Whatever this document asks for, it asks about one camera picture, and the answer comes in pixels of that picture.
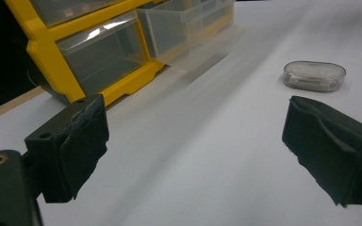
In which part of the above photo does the clear oval plastic case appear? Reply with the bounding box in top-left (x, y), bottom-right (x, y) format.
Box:
top-left (282, 60), bottom-right (347, 93)

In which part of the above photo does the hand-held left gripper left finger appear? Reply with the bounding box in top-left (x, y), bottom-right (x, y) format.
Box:
top-left (24, 93), bottom-right (110, 204)

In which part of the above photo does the yellow drawer cabinet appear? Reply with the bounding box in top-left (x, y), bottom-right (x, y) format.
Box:
top-left (4, 0), bottom-right (236, 106)

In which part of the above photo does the clear plastic drawer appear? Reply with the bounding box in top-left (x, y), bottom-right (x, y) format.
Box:
top-left (56, 10), bottom-right (148, 96)
top-left (29, 0), bottom-right (123, 28)
top-left (136, 0), bottom-right (236, 72)

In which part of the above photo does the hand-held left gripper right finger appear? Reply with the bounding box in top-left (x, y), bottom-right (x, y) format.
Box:
top-left (281, 95), bottom-right (362, 208)

